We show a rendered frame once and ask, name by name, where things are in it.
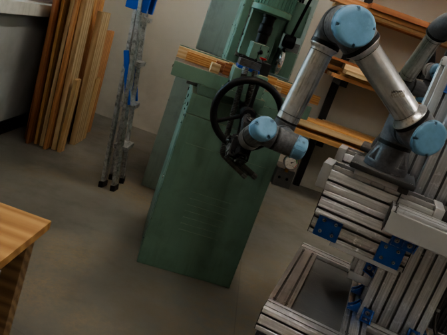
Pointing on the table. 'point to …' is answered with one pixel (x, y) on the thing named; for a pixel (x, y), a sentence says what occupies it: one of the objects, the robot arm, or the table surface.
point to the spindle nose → (265, 28)
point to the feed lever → (294, 31)
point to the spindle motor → (276, 8)
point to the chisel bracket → (257, 50)
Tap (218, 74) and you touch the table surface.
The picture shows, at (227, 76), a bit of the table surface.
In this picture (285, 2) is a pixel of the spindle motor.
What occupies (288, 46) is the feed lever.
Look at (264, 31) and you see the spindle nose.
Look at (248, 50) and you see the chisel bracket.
